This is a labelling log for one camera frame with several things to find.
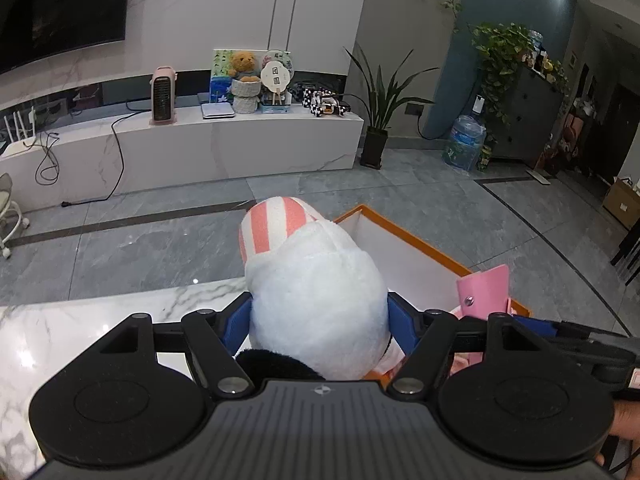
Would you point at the trailing ivy plant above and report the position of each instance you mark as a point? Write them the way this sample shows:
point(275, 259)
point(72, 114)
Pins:
point(505, 55)

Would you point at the black white checkered toy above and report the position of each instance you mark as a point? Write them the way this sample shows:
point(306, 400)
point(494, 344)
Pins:
point(325, 102)

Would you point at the dark grey cabinet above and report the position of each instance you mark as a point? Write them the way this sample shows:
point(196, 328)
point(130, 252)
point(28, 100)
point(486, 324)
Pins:
point(530, 115)

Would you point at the pink snap card wallet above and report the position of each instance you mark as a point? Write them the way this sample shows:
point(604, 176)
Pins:
point(485, 290)

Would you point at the person's right hand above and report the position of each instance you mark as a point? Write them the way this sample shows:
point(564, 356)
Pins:
point(629, 420)

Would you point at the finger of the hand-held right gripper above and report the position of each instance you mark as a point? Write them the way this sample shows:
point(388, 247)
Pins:
point(575, 349)
point(575, 331)

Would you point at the white router with antennas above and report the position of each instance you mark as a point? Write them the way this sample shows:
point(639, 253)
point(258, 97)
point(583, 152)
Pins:
point(20, 145)

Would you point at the potted long-leaf plant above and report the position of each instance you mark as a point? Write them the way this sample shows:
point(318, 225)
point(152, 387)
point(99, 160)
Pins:
point(375, 145)

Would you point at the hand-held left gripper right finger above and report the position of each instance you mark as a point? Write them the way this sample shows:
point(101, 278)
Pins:
point(404, 325)

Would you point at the pink desk heater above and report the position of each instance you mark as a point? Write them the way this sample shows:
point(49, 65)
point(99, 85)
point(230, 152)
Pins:
point(165, 95)

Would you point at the brown teddy bear in pot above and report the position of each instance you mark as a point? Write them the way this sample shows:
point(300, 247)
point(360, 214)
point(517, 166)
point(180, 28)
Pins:
point(245, 85)

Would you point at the round white paper fan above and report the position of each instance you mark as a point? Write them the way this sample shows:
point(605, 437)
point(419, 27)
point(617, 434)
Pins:
point(276, 75)

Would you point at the blue water jug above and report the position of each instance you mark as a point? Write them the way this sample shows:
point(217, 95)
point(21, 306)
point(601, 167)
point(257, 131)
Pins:
point(465, 145)

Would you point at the silver laptop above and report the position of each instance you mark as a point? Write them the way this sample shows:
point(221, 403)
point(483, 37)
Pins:
point(217, 110)

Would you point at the orange storage box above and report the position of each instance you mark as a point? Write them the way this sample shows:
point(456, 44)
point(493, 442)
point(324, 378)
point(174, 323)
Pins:
point(415, 252)

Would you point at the white swivel chair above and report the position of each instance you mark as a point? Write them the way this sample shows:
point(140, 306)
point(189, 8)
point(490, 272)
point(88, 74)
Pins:
point(10, 210)

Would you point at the brown cardboard box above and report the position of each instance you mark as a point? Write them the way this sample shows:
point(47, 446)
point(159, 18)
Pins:
point(622, 202)

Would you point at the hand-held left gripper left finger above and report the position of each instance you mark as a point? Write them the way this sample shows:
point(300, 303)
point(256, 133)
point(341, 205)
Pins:
point(239, 327)

